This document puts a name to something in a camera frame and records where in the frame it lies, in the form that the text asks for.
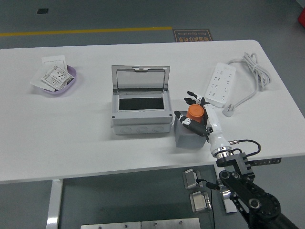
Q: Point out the red object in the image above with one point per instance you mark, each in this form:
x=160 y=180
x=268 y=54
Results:
x=302 y=12

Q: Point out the white plate under panel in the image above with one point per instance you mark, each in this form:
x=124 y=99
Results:
x=35 y=81

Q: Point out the grey junction box clear lid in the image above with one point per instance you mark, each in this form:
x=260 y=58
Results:
x=140 y=117

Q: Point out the purple tray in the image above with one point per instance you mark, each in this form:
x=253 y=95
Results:
x=72 y=71

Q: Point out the orange cylinder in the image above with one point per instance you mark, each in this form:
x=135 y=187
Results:
x=194 y=112

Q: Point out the printed white socket panel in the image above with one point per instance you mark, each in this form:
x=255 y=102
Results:
x=56 y=77

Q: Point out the metal base plate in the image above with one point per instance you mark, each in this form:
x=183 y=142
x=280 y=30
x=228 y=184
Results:
x=170 y=224
x=110 y=225

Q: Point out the brown floor sign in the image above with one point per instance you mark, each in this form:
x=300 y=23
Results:
x=192 y=35

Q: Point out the plain white switch plate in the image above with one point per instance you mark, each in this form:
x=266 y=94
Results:
x=53 y=60

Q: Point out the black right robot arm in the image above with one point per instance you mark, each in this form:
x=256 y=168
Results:
x=238 y=186

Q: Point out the grey cube with round hole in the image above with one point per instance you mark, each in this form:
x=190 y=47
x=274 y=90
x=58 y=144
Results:
x=188 y=139

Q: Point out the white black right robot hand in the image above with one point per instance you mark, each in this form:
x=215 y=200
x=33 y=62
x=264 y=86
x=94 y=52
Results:
x=218 y=130

